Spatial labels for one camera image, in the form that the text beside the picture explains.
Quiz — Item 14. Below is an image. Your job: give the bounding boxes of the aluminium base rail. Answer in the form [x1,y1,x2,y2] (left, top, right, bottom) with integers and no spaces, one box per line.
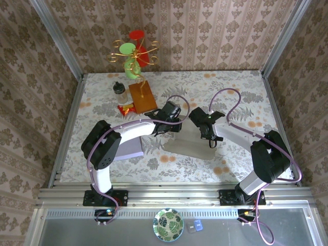
[35,182,318,209]

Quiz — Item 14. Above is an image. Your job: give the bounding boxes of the red snack packet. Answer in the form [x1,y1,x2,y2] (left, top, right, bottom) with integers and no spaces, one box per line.
[117,102,138,116]

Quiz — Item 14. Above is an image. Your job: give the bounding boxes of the white beige paper box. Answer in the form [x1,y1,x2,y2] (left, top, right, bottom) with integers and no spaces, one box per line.
[161,115,218,161]

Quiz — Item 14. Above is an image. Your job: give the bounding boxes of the red plastic goblet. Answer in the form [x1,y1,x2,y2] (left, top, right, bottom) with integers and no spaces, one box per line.
[128,30,151,68]

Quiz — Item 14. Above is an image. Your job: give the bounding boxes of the slotted metal strip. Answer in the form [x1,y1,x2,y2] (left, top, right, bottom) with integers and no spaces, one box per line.
[45,208,240,218]

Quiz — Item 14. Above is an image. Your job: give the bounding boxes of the aluminium frame post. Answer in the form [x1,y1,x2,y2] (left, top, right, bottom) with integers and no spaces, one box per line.
[260,0,313,77]
[28,0,85,80]

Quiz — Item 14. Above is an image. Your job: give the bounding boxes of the white lavender paper box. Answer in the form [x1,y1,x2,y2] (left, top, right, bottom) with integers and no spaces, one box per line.
[112,137,145,162]

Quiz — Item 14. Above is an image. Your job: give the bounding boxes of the floral table cloth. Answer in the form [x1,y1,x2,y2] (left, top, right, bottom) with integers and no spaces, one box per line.
[60,70,295,184]

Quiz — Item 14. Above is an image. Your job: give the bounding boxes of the leaf pattern bowl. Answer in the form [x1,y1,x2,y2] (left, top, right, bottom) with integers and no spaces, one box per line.
[153,208,185,242]

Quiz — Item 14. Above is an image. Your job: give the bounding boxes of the gold wire stand wooden base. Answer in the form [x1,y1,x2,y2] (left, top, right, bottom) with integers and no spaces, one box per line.
[107,39,161,113]

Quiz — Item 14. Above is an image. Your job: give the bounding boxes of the green plastic goblet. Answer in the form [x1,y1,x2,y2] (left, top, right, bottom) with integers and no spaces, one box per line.
[119,43,141,80]

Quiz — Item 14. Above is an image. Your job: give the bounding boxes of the small circuit board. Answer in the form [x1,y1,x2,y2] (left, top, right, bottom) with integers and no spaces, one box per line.
[237,209,257,223]
[94,209,116,223]

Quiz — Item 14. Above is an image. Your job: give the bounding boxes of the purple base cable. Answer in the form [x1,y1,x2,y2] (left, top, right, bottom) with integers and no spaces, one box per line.
[95,199,121,227]
[252,191,276,245]

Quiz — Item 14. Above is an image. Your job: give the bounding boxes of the clear bottle black cap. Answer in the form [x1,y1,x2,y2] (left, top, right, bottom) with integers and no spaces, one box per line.
[112,81,129,105]

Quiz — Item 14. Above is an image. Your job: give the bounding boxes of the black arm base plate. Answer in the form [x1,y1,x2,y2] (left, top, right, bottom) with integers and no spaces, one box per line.
[219,189,267,207]
[82,190,129,207]

